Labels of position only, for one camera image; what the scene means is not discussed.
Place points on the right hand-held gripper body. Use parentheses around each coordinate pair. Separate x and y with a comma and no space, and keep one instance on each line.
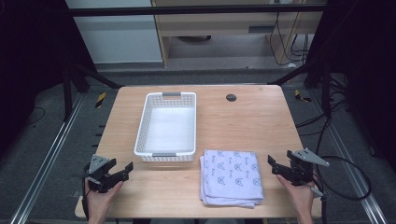
(303,155)

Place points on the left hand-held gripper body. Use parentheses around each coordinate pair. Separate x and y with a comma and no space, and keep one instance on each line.
(98,164)

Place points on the lilac patterned cloth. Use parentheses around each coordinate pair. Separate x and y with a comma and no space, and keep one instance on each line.
(232,177)

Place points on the white plastic basket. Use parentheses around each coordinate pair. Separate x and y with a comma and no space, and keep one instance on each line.
(169,130)

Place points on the person's right hand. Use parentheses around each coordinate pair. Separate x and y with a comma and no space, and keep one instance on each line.
(301,199)

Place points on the person's left hand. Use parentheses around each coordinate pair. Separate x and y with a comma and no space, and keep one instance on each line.
(98,203)

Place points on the yellow black tape strip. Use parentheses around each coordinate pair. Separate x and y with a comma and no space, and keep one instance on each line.
(100,99)
(300,96)

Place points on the black metal stand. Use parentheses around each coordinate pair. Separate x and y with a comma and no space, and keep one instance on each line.
(67,93)
(326,90)

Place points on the black curtain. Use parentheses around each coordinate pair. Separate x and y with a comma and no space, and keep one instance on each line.
(367,62)
(31,62)

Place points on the white cabinet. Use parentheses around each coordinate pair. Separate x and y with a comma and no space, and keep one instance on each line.
(118,40)

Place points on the light wooden desk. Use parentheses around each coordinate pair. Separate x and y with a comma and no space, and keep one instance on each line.
(218,26)

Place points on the black metal crossbar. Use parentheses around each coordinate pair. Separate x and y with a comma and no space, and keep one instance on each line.
(186,10)

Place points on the aluminium floor rail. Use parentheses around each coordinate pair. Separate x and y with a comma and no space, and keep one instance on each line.
(46,161)
(348,155)

